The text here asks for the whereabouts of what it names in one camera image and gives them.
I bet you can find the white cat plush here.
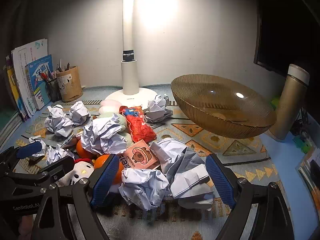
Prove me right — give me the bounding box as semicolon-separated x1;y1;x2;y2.
59;158;95;187

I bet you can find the picture book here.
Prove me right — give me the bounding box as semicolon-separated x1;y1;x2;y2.
296;147;320;205

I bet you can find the stack of books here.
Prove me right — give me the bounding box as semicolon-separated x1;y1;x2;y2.
11;39;48;115

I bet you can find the bunch of dark pens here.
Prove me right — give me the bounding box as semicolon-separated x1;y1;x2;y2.
56;59;71;72

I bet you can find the orange mandarin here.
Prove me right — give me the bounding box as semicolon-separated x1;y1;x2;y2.
76;139;97;159
94;154;124;183

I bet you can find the gold thermos bottle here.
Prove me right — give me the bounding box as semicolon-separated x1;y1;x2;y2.
269;64;310;142

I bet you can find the blue boxed book set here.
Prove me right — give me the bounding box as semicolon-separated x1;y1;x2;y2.
25;54;53;110

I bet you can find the person's left hand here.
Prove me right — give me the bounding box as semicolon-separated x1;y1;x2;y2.
17;215;35;239

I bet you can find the white desk lamp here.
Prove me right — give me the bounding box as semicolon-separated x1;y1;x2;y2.
104;0;160;105

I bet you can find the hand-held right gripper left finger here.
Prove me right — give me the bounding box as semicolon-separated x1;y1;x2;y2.
32;154;120;240

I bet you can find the pink card box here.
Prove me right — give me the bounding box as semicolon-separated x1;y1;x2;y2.
122;139;160;171

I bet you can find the patterned blue table mat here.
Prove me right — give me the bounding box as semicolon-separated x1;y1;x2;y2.
15;85;293;240

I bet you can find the dark flat screen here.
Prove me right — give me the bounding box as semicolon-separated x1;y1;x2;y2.
253;15;320;78

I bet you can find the yellow book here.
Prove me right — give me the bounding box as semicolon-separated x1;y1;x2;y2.
5;55;28;122

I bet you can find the bamboo pen holder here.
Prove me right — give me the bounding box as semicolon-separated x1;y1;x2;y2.
55;66;83;102

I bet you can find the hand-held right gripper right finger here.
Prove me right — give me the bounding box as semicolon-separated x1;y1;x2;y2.
205;154;294;240

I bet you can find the green toy clutter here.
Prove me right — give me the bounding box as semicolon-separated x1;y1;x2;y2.
290;107;315;153

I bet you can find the bunch of colored pens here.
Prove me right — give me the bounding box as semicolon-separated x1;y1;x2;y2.
39;70;59;83

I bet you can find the red snack packet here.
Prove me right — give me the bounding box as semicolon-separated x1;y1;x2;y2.
119;105;157;143

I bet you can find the amber ribbed glass bowl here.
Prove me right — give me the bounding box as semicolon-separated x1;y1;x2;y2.
171;74;277;138

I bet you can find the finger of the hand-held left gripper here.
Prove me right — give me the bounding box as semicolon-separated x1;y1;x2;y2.
0;141;43;178
5;156;75;190

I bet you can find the white paper ball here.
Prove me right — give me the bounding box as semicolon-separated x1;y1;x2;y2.
28;135;47;158
69;101;91;126
119;168;170;210
80;113;128;155
150;137;214;209
46;145;75;165
44;105;74;137
145;94;173;123

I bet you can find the black mesh pen holder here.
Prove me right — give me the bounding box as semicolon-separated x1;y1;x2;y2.
45;77;62;102

